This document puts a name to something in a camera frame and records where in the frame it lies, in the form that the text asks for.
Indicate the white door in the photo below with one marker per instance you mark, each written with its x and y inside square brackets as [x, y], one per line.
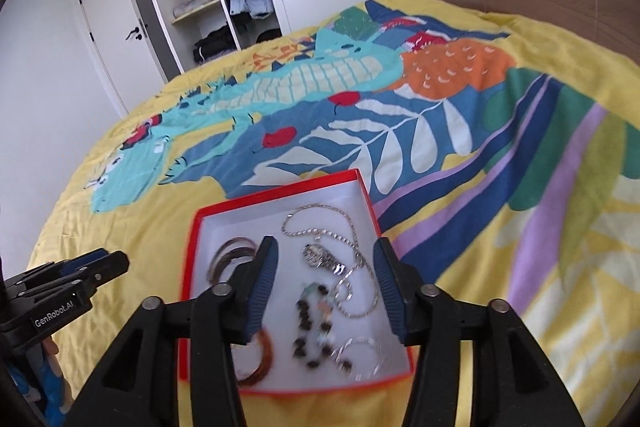
[110, 47]

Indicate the red jewelry box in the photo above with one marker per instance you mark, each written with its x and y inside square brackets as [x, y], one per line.
[320, 197]

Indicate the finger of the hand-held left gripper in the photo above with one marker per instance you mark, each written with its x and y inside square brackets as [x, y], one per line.
[107, 269]
[80, 264]

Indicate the tortoiseshell bangle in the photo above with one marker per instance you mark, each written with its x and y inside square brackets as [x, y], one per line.
[267, 352]

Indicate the black rounded bag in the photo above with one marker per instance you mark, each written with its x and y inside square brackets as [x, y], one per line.
[268, 35]

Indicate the blue printed clothing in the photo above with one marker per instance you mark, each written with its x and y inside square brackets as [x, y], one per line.
[35, 387]

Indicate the dark brown bangle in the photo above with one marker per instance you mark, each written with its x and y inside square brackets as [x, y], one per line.
[220, 252]

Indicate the pile of black clothes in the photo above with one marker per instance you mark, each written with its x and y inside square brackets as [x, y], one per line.
[215, 46]

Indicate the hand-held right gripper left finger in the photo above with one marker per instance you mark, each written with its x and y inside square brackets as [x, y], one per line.
[260, 282]

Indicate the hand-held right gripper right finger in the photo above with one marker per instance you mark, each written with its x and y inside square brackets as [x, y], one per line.
[390, 282]

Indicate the silver charm pendant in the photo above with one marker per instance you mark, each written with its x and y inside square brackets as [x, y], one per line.
[317, 255]

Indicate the yellow printed blanket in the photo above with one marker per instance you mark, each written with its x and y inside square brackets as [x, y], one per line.
[150, 227]

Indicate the folded beige clothes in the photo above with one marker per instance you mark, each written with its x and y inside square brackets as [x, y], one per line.
[197, 6]

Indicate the silver bangle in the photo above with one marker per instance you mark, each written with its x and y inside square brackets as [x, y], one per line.
[382, 357]

